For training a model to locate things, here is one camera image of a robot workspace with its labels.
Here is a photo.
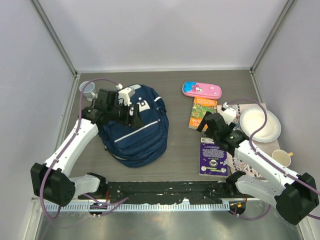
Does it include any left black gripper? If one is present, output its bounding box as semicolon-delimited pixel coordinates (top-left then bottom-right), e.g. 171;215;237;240
107;100;144;129

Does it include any orange green treehouse book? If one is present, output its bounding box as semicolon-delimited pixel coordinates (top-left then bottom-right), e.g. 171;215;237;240
188;97;218;130

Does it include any navy blue student backpack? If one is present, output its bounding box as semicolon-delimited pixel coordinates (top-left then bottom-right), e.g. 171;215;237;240
98;84;169;168

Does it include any purple paperback book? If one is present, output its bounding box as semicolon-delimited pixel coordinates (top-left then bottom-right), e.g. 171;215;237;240
199;137;228;177

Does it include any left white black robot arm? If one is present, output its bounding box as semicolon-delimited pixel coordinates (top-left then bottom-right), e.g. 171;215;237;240
30;87;144;207

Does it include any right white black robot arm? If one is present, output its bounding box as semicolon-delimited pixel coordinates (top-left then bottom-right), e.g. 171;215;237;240
197;111;320;225

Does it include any pink cartoon pencil case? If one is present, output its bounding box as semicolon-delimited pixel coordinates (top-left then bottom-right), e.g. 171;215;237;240
182;81;222;100

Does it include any white shallow bowl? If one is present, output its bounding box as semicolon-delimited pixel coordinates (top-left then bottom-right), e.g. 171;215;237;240
239;107;282;144

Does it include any light blue footed cup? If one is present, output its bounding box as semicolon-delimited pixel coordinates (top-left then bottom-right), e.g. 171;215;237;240
79;81;98;101

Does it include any patterned beige placemat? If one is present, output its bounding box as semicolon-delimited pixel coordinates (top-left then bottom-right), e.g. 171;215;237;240
226;103;280;178

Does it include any cream yellow mug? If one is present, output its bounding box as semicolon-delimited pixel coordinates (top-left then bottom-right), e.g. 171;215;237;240
271;149;294;167

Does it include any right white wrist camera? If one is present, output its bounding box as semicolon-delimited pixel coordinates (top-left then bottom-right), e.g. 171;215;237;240
220;102;237;125

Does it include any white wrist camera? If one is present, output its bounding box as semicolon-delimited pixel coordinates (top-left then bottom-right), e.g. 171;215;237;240
220;102;237;125
118;87;135;106

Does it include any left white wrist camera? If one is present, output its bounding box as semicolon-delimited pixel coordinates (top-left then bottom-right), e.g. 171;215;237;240
118;87;135;106

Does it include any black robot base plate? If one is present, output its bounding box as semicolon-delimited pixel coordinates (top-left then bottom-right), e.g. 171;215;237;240
90;181;244;205

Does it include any white slotted cable duct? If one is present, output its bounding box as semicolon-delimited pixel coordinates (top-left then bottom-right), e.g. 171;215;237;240
60;200;230;213

